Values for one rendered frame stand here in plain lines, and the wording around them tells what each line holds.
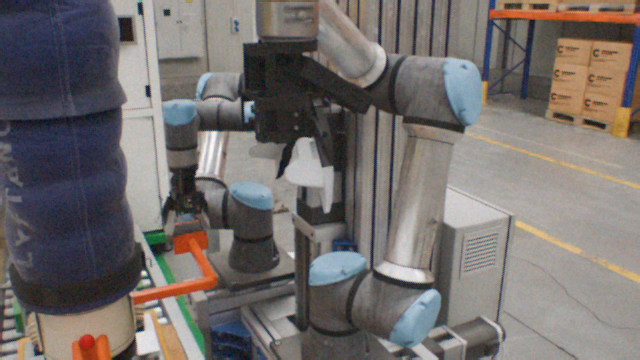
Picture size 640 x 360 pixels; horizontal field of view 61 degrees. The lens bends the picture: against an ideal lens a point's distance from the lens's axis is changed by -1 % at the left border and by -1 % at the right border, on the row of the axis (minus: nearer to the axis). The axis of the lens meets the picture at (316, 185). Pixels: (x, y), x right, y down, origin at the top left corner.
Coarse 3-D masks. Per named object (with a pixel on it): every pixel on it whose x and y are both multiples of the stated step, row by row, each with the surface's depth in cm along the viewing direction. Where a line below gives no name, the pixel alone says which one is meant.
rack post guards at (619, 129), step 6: (486, 84) 951; (486, 90) 955; (618, 108) 731; (624, 108) 723; (630, 108) 722; (618, 114) 733; (624, 114) 725; (630, 114) 725; (618, 120) 734; (624, 120) 727; (618, 126) 735; (624, 126) 729; (618, 132) 736; (624, 132) 732
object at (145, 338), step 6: (150, 330) 114; (138, 336) 112; (144, 336) 112; (150, 336) 112; (138, 342) 110; (144, 342) 110; (150, 342) 110; (156, 342) 110; (138, 348) 108; (144, 348) 108; (150, 348) 108; (156, 348) 108; (138, 354) 107; (144, 354) 107; (150, 354) 107; (156, 354) 108
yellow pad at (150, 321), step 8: (144, 312) 126; (152, 312) 126; (144, 320) 122; (152, 320) 123; (144, 328) 119; (152, 328) 119; (160, 328) 121; (160, 336) 117; (160, 344) 115; (160, 352) 111; (168, 352) 112
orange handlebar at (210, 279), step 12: (192, 240) 135; (192, 252) 130; (204, 264) 123; (204, 276) 121; (216, 276) 118; (156, 288) 113; (168, 288) 113; (180, 288) 114; (192, 288) 115; (204, 288) 116; (144, 300) 111; (156, 300) 112; (72, 348) 94; (96, 348) 95; (108, 348) 94
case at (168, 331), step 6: (168, 324) 144; (162, 330) 142; (168, 330) 142; (174, 330) 142; (168, 336) 139; (174, 336) 139; (168, 342) 137; (174, 342) 137; (180, 342) 137; (168, 348) 134; (174, 348) 134; (180, 348) 135; (174, 354) 132; (180, 354) 132
